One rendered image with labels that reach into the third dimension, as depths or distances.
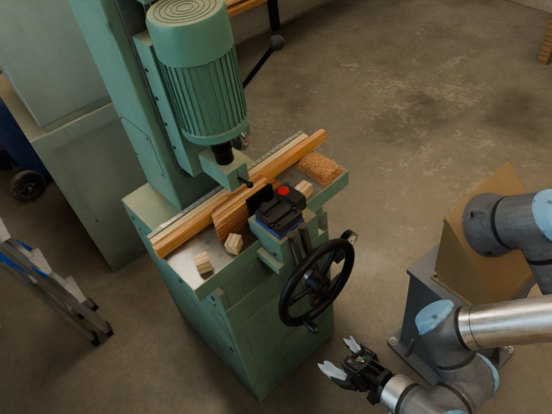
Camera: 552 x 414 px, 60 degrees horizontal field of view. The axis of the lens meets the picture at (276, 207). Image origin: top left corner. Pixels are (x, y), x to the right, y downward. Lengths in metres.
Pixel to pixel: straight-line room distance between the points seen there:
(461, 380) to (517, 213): 0.48
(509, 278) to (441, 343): 0.56
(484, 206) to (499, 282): 0.24
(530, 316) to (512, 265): 0.62
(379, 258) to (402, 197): 0.43
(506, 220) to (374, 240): 1.17
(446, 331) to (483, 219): 0.47
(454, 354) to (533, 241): 0.42
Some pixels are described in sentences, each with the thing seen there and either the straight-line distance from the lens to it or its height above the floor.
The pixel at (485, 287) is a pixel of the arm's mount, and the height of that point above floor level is 0.69.
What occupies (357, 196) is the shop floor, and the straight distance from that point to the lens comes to 2.67.
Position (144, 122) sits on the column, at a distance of 1.38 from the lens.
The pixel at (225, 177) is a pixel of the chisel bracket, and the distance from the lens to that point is 1.31.
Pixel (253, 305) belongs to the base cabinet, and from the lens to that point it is 1.53.
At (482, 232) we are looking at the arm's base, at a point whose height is 0.85.
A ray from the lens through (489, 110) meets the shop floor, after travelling 3.32.
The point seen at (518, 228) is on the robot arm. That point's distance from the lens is 1.38.
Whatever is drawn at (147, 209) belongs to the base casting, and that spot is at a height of 0.80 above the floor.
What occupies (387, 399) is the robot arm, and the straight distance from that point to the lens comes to 1.14.
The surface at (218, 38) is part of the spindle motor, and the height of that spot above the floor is 1.46.
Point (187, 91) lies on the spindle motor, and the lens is 1.12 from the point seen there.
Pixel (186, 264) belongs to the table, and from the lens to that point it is 1.35.
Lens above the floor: 1.94
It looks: 47 degrees down
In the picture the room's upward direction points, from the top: 10 degrees counter-clockwise
